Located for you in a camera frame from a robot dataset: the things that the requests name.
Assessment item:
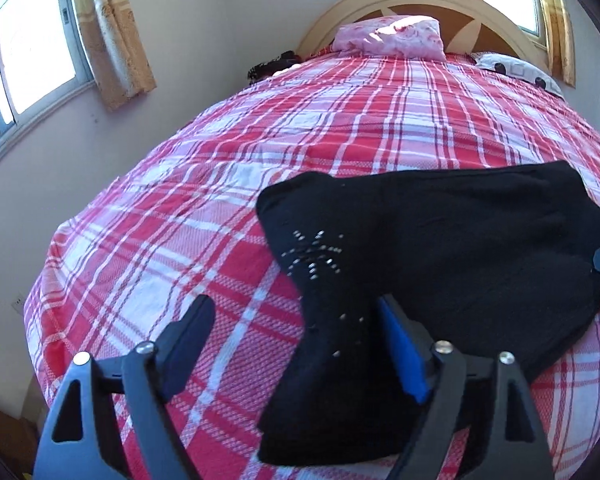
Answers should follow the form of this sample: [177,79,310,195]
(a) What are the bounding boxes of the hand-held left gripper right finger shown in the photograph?
[378,294,556,480]

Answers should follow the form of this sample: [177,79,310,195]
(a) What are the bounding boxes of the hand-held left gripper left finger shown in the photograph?
[32,295,217,480]

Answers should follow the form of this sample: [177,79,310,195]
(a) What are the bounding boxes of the black pants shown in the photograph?
[256,160,600,467]

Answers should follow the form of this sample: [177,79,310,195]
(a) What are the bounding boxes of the red plaid bed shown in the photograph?
[24,52,600,480]

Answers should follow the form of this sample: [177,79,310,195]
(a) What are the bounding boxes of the white black-dotted pillow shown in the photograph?
[472,52,566,98]

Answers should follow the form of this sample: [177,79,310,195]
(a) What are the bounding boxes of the black cloth bundle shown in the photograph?
[246,50,301,83]

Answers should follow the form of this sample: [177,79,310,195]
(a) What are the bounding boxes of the patterned yellow side curtain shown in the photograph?
[70,0,157,111]

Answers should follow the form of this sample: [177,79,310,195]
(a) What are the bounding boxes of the pink pillow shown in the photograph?
[330,15,447,61]

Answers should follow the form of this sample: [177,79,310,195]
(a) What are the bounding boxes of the side window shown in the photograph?
[0,0,96,171]

